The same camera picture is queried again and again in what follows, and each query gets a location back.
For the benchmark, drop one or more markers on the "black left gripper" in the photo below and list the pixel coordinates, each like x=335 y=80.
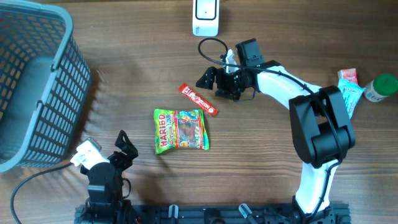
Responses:
x=127 y=148

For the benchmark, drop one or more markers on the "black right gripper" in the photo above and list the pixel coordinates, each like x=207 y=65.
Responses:
x=221 y=72

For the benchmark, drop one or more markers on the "small red white packet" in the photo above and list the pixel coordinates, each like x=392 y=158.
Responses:
x=198 y=99

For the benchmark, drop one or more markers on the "green Haribo candy bag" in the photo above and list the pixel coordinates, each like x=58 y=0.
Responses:
x=179 y=129

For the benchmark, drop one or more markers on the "small pink snack packet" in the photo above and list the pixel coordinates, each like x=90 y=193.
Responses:
x=348 y=74

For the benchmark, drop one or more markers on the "white teal wipes pack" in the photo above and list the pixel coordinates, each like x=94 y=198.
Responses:
x=351 y=94

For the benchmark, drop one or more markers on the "green lid jar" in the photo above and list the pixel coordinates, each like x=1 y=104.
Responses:
x=380 y=88

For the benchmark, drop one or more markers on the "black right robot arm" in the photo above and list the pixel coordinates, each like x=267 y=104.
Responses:
x=322 y=132

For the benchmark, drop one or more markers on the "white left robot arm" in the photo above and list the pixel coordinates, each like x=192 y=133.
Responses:
x=106 y=202

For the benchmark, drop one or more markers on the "white barcode scanner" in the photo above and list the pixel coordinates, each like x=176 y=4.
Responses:
x=205 y=18

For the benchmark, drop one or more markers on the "dark grey plastic basket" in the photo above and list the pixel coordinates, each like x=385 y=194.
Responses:
x=44 y=84

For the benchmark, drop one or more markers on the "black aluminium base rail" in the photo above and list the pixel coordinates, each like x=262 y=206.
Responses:
x=217 y=214

